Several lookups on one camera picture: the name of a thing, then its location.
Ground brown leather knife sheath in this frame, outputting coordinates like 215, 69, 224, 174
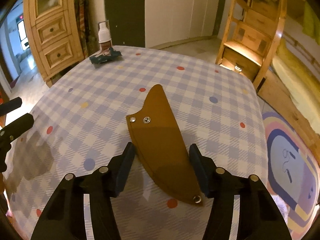
126, 84, 203, 207

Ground rainbow floor rug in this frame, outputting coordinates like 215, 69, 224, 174
263, 112, 319, 239

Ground checkered tablecloth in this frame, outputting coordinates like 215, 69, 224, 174
5, 46, 267, 237

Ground pine glass-door cabinet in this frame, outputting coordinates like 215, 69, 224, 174
23, 0, 85, 87

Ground dark green small tray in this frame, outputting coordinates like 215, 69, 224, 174
89, 47, 122, 64

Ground white brown bottle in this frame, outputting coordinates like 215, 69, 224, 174
98, 21, 112, 51

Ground wooden bunk bed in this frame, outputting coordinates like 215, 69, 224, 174
258, 0, 319, 160

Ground yellow bed quilt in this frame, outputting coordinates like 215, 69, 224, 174
272, 38, 319, 134

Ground white wardrobe with portholes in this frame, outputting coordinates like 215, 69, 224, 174
105, 0, 223, 48

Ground green puffer jacket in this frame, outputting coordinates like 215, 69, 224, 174
303, 2, 320, 45

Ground wooden bunk stair drawers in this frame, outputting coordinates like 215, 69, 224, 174
216, 0, 287, 88

